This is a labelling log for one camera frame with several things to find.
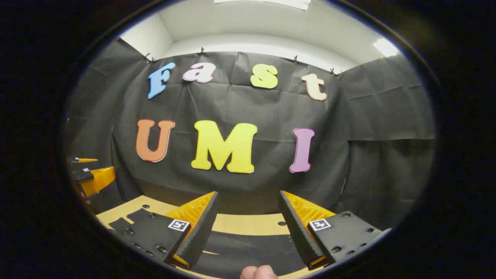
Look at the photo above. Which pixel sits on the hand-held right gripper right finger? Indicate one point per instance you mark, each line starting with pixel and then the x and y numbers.
pixel 296 228

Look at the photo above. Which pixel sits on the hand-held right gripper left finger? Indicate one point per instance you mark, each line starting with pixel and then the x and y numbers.
pixel 201 228

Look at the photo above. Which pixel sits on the ceiling light panel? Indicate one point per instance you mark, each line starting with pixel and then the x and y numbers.
pixel 263 2
pixel 384 47

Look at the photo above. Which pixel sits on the dark blue jeans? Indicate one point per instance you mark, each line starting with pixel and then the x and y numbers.
pixel 248 250

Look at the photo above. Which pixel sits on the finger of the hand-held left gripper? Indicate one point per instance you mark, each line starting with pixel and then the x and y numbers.
pixel 83 159
pixel 99 180

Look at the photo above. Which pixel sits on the black backdrop cloth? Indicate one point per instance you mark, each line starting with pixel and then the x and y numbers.
pixel 271 108

